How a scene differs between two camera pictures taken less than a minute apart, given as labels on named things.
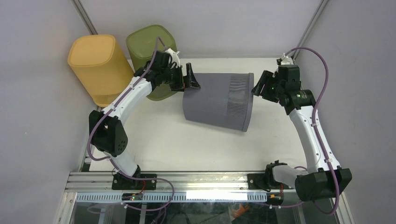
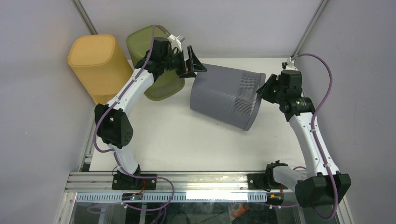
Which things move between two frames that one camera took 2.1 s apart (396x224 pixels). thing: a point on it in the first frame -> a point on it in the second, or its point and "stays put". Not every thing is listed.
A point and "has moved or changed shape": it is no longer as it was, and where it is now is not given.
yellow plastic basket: (102, 66) stays put
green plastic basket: (140, 45) stays put
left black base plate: (120, 182) stays put
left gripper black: (190, 80) -> (192, 66)
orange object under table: (236, 213) stays put
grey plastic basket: (223, 99) has moved or changed shape
